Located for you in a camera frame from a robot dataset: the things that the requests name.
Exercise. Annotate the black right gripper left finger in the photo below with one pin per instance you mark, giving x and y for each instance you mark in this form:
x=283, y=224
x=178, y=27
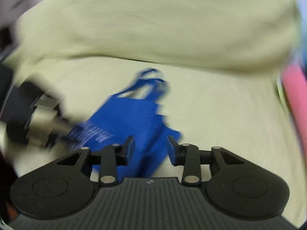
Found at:
x=112, y=156

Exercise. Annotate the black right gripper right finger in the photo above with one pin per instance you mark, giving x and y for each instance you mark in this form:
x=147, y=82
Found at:
x=186, y=155

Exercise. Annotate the blue printed shopping bag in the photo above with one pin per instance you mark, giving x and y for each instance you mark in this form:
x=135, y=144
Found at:
x=131, y=112

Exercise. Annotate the light green sofa seat cover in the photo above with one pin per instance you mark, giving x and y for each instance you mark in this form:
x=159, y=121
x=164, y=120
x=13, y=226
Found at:
x=240, y=112

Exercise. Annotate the pink folded towel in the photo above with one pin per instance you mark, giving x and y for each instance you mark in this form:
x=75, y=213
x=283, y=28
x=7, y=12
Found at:
x=294, y=83

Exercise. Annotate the patchwork pastel blanket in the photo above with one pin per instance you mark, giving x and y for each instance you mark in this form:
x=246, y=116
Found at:
x=300, y=52

